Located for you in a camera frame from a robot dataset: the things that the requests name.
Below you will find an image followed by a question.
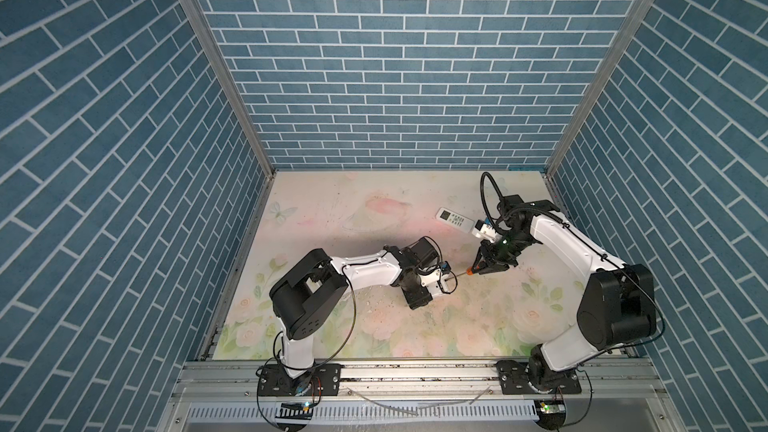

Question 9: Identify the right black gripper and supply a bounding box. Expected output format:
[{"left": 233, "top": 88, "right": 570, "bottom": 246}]
[{"left": 468, "top": 230, "right": 533, "bottom": 272}]

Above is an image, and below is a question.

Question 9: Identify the orange black screwdriver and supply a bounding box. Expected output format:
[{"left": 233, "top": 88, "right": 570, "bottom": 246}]
[{"left": 443, "top": 269, "right": 473, "bottom": 281}]

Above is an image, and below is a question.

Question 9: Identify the white remote with display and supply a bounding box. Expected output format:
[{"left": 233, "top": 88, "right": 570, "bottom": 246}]
[{"left": 435, "top": 207, "right": 476, "bottom": 233}]

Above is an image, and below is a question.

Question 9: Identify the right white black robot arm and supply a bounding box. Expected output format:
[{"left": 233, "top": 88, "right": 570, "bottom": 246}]
[{"left": 470, "top": 195, "right": 659, "bottom": 373}]

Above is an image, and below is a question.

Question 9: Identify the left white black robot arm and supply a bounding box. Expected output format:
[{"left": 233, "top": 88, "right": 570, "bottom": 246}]
[{"left": 269, "top": 237, "right": 457, "bottom": 380}]

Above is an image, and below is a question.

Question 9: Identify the right circuit board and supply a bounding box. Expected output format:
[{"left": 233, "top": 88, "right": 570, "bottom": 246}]
[{"left": 537, "top": 400, "right": 566, "bottom": 415}]

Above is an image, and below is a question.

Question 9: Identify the circuit board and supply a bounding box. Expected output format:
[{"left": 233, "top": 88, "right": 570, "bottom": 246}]
[
  {"left": 275, "top": 403, "right": 314, "bottom": 421},
  {"left": 537, "top": 400, "right": 566, "bottom": 415}
]

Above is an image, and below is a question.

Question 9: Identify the left circuit board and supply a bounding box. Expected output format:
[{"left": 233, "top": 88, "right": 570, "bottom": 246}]
[{"left": 275, "top": 403, "right": 314, "bottom": 421}]

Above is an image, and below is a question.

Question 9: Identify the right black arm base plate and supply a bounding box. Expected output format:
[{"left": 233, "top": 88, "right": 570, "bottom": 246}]
[{"left": 495, "top": 359, "right": 582, "bottom": 395}]

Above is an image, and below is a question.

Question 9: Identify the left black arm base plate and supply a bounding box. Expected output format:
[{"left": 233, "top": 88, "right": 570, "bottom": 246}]
[{"left": 257, "top": 363, "right": 342, "bottom": 397}]

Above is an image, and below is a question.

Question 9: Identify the aluminium front rail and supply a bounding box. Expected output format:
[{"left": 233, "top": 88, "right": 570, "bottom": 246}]
[{"left": 159, "top": 358, "right": 684, "bottom": 431}]

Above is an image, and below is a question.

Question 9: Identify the white slotted cable duct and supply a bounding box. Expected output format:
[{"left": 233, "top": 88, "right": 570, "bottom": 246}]
[{"left": 187, "top": 400, "right": 539, "bottom": 426}]

